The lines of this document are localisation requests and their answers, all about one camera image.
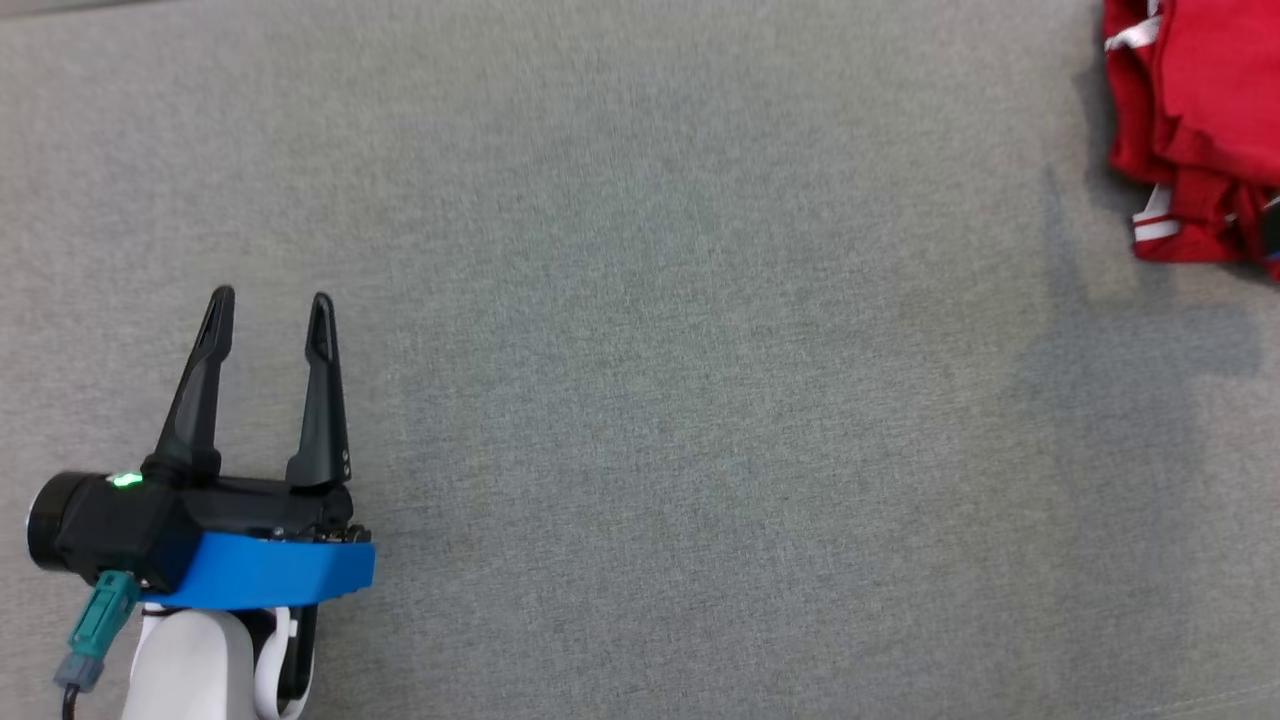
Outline red basketball jersey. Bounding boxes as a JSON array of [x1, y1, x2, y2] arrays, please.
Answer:
[[1103, 0, 1280, 283]]

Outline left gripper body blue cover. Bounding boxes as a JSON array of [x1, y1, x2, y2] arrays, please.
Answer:
[[148, 478, 377, 612]]

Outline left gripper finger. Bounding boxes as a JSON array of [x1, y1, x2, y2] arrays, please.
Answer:
[[286, 292, 352, 490], [145, 286, 237, 482]]

